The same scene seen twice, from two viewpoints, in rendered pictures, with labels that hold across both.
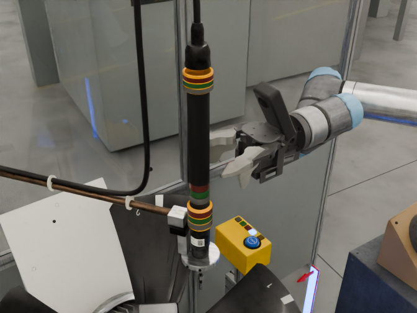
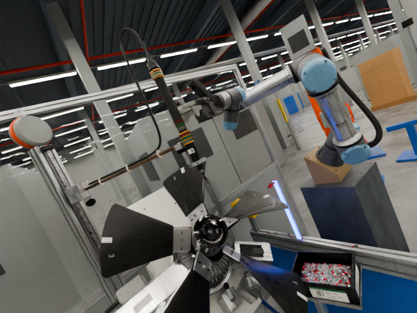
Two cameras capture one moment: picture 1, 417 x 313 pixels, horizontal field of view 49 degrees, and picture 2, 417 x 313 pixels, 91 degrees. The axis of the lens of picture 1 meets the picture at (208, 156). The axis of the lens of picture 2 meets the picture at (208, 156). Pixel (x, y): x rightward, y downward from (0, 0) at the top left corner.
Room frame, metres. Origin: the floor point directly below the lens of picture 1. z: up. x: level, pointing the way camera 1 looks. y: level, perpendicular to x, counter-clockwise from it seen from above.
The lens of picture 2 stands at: (-0.16, -0.04, 1.51)
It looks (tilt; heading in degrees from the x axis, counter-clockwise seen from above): 5 degrees down; 1
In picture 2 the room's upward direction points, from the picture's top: 25 degrees counter-clockwise
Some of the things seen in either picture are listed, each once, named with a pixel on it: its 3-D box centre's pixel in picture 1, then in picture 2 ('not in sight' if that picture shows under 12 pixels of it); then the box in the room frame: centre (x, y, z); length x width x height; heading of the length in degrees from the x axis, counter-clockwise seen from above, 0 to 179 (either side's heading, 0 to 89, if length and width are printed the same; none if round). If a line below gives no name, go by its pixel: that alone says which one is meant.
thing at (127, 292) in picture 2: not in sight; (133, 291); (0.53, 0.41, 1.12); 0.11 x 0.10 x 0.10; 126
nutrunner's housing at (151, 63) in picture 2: (199, 166); (174, 113); (0.60, 0.01, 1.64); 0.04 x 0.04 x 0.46
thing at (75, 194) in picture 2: not in sight; (79, 192); (0.81, 0.61, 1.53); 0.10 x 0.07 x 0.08; 71
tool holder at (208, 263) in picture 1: (195, 236); (190, 152); (0.60, 0.02, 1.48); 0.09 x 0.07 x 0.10; 71
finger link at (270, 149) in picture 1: (260, 149); (199, 102); (0.64, -0.09, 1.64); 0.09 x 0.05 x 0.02; 147
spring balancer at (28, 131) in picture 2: not in sight; (31, 132); (0.84, 0.69, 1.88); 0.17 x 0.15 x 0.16; 126
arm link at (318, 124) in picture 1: (303, 127); (221, 101); (0.74, -0.18, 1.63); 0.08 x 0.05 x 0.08; 36
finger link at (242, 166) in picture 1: (243, 173); (194, 109); (0.60, -0.06, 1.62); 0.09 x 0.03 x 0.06; 147
